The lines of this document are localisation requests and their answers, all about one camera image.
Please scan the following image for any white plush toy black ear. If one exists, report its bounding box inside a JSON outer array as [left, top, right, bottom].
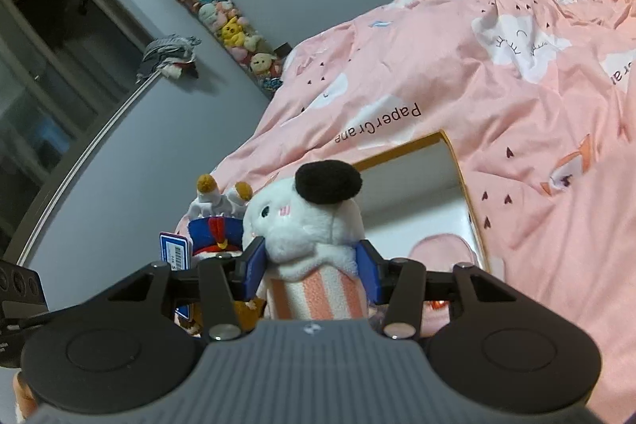
[[242, 161, 371, 320]]

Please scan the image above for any glass sliding door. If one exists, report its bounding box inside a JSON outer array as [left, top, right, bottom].
[[0, 0, 155, 256]]

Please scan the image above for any pink plush toy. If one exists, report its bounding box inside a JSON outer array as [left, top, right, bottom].
[[408, 232, 482, 336]]

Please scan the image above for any hanging column of plush toys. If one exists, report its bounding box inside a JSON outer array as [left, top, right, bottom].
[[155, 0, 285, 99]]

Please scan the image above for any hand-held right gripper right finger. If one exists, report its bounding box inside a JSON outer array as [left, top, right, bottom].
[[355, 239, 522, 339]]

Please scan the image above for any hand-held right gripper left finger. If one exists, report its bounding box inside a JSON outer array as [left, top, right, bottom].
[[107, 235, 267, 342]]

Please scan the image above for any orange cardboard box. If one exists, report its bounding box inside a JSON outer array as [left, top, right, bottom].
[[350, 130, 505, 336]]

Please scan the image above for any blue and red plush doll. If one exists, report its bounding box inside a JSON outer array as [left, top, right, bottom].
[[159, 174, 264, 338]]

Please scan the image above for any person's left hand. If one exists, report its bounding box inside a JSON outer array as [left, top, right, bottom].
[[12, 372, 39, 423]]

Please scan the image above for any pink printed duvet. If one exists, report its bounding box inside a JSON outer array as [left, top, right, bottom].
[[213, 0, 636, 424]]

